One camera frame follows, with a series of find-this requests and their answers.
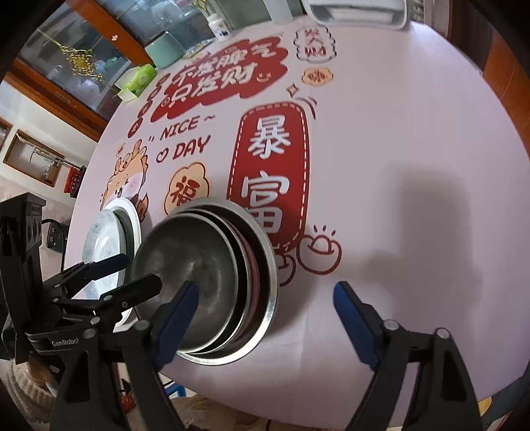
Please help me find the large steel bowl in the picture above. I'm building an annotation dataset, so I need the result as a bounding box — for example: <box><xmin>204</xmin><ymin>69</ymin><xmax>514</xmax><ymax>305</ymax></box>
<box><xmin>171</xmin><ymin>198</ymin><xmax>279</xmax><ymax>366</ymax></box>

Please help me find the green tissue pack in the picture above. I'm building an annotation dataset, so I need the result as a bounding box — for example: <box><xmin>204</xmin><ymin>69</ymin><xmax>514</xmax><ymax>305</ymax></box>
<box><xmin>115</xmin><ymin>64</ymin><xmax>157</xmax><ymax>102</ymax></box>

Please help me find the mint green canister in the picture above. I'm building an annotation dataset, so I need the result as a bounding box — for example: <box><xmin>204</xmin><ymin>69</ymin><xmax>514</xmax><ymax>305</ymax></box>
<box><xmin>145</xmin><ymin>31</ymin><xmax>185</xmax><ymax>69</ymax></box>

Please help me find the blue patterned ceramic plate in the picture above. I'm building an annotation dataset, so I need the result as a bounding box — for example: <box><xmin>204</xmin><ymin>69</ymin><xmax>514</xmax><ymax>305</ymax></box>
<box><xmin>75</xmin><ymin>209</ymin><xmax>127</xmax><ymax>300</ymax></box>

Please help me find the white paper plate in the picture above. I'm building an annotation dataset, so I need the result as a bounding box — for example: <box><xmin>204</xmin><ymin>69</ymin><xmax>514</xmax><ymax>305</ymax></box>
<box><xmin>99</xmin><ymin>197</ymin><xmax>143</xmax><ymax>328</ymax></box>

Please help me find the white bottle sterilizer cabinet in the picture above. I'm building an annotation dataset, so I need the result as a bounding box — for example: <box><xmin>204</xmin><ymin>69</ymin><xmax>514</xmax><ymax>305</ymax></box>
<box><xmin>302</xmin><ymin>0</ymin><xmax>409</xmax><ymax>31</ymax></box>

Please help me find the white pill bottle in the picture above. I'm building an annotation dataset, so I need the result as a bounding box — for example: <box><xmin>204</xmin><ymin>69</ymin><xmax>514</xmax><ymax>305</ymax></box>
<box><xmin>207</xmin><ymin>14</ymin><xmax>232</xmax><ymax>40</ymax></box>

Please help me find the glass door with gold ornament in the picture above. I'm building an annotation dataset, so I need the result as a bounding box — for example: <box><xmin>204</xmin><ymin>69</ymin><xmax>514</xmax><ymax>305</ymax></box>
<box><xmin>5</xmin><ymin>1</ymin><xmax>213</xmax><ymax>140</ymax></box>

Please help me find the wooden cabinet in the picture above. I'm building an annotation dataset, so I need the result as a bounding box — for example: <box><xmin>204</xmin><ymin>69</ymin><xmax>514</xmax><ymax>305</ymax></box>
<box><xmin>483</xmin><ymin>29</ymin><xmax>530</xmax><ymax>153</ymax></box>

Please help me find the pink steel bowl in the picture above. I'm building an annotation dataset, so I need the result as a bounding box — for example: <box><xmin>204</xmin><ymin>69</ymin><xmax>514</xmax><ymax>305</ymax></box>
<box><xmin>181</xmin><ymin>208</ymin><xmax>260</xmax><ymax>355</ymax></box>

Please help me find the person left hand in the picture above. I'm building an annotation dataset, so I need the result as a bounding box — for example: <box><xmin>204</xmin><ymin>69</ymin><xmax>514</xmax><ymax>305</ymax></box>
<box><xmin>27</xmin><ymin>355</ymin><xmax>52</xmax><ymax>387</ymax></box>

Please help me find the small steel bowl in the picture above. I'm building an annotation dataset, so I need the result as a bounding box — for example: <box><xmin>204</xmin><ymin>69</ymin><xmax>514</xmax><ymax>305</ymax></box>
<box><xmin>132</xmin><ymin>214</ymin><xmax>239</xmax><ymax>353</ymax></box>

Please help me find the red crate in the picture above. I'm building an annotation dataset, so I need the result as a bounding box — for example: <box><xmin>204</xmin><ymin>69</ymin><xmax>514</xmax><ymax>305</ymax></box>
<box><xmin>64</xmin><ymin>166</ymin><xmax>86</xmax><ymax>199</ymax></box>

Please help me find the pink printed tablecloth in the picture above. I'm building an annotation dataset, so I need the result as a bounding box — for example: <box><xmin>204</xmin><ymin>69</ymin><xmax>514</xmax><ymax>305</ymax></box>
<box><xmin>67</xmin><ymin>17</ymin><xmax>529</xmax><ymax>428</ymax></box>

